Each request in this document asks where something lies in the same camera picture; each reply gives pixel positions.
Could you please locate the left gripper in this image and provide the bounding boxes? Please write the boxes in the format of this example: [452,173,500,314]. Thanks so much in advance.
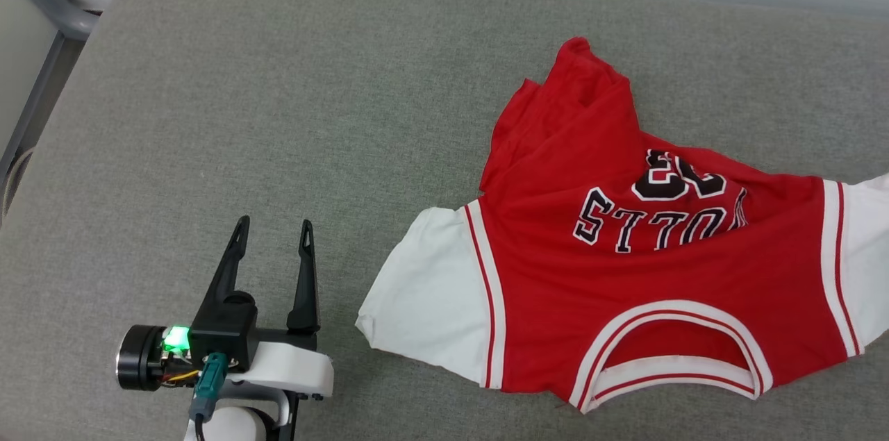
[116,215,322,392]

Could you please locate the red and white basketball jersey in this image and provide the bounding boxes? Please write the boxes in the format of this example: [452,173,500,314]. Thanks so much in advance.
[355,37,889,415]

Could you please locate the teal left camera connector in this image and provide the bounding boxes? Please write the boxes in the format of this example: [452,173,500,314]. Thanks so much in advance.
[190,351,230,422]

